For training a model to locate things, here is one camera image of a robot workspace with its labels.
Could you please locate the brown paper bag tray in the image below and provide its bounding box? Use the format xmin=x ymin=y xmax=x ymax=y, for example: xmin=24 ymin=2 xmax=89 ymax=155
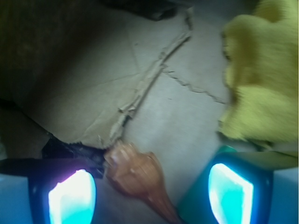
xmin=0 ymin=0 xmax=236 ymax=224

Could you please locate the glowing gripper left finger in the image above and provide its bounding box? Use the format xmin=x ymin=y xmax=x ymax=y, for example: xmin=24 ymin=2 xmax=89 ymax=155
xmin=0 ymin=158 xmax=102 ymax=224

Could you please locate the orange spiral seashell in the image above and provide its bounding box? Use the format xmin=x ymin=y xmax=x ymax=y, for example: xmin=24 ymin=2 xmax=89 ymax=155
xmin=104 ymin=143 xmax=181 ymax=224

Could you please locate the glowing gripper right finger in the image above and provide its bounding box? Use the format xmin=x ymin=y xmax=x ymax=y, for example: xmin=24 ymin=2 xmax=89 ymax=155
xmin=186 ymin=151 xmax=299 ymax=224

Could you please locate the green rectangular block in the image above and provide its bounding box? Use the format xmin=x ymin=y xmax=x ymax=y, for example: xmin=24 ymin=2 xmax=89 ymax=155
xmin=177 ymin=145 xmax=236 ymax=224

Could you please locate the yellow cloth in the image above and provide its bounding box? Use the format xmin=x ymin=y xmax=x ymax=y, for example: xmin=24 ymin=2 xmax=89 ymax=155
xmin=219 ymin=0 xmax=299 ymax=151

